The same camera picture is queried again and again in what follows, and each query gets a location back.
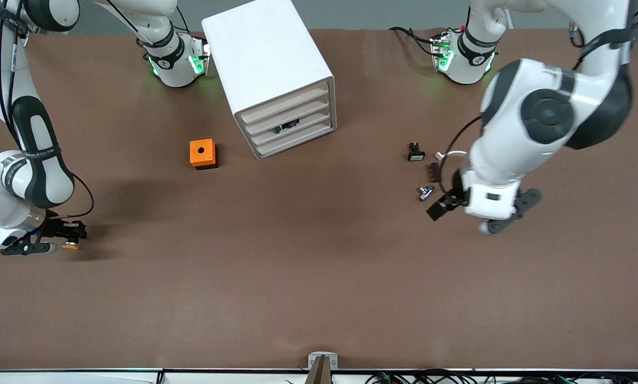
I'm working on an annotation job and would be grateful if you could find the orange mushroom push button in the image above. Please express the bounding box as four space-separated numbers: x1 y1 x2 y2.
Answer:
58 227 82 252

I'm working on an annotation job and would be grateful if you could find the orange button box black base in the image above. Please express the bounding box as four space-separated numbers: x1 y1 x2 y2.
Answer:
189 139 219 171

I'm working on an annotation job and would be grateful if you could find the white plastic drawer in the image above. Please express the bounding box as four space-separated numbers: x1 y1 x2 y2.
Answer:
243 95 332 138
252 118 334 159
247 107 333 148
241 83 331 127

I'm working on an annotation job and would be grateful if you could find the white drawer cabinet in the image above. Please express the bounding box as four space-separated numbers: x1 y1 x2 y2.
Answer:
201 0 338 161

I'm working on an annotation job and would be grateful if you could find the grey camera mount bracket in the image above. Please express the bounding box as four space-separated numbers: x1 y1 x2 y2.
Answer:
308 352 339 384

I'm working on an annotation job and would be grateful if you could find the black base cable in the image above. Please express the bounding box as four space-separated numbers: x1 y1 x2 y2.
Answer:
388 26 438 57

